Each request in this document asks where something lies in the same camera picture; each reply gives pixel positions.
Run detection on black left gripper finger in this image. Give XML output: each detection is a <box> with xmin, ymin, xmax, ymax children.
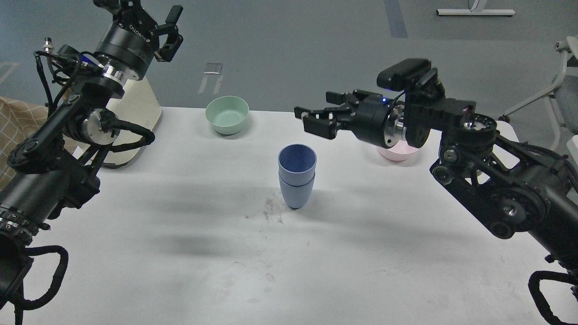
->
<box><xmin>93</xmin><ymin>0</ymin><xmax>118</xmax><ymax>19</ymax></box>
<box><xmin>154</xmin><ymin>5</ymin><xmax>183</xmax><ymax>62</ymax></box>

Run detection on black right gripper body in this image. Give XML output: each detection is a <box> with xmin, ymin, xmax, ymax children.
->
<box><xmin>350</xmin><ymin>90</ymin><xmax>405</xmax><ymax>149</ymax></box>

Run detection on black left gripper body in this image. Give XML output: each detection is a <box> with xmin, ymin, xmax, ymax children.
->
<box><xmin>95</xmin><ymin>0</ymin><xmax>158</xmax><ymax>80</ymax></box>

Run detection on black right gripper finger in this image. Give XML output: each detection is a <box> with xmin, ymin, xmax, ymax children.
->
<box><xmin>325</xmin><ymin>91</ymin><xmax>361</xmax><ymax>109</ymax></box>
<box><xmin>294</xmin><ymin>105</ymin><xmax>355</xmax><ymax>139</ymax></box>

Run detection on blue cup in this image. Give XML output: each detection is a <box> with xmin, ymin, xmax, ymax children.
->
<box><xmin>277</xmin><ymin>144</ymin><xmax>317</xmax><ymax>186</ymax></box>
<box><xmin>279</xmin><ymin>174</ymin><xmax>316</xmax><ymax>209</ymax></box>

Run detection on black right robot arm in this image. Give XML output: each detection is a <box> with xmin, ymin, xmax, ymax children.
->
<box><xmin>294</xmin><ymin>58</ymin><xmax>578</xmax><ymax>325</ymax></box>

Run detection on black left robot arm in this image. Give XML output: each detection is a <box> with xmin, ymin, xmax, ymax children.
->
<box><xmin>1</xmin><ymin>0</ymin><xmax>183</xmax><ymax>325</ymax></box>

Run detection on pink bowl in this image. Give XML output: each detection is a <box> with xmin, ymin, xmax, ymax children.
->
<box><xmin>377</xmin><ymin>140</ymin><xmax>419</xmax><ymax>162</ymax></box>

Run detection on cream toaster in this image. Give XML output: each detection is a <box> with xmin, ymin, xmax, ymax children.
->
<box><xmin>81</xmin><ymin>78</ymin><xmax>162</xmax><ymax>169</ymax></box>

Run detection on green bowl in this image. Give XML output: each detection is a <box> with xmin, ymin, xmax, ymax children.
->
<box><xmin>205</xmin><ymin>95</ymin><xmax>249</xmax><ymax>135</ymax></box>

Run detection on white table base bar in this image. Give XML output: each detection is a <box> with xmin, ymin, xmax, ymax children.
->
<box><xmin>436</xmin><ymin>0</ymin><xmax>516</xmax><ymax>17</ymax></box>

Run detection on checkered beige cloth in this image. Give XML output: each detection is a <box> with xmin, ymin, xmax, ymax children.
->
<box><xmin>0</xmin><ymin>96</ymin><xmax>82</xmax><ymax>190</ymax></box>

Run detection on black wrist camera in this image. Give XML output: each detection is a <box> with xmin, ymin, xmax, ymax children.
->
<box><xmin>376</xmin><ymin>58</ymin><xmax>431</xmax><ymax>91</ymax></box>

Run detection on white chair frame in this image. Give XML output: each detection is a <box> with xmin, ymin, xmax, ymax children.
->
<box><xmin>498</xmin><ymin>36</ymin><xmax>578</xmax><ymax>163</ymax></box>

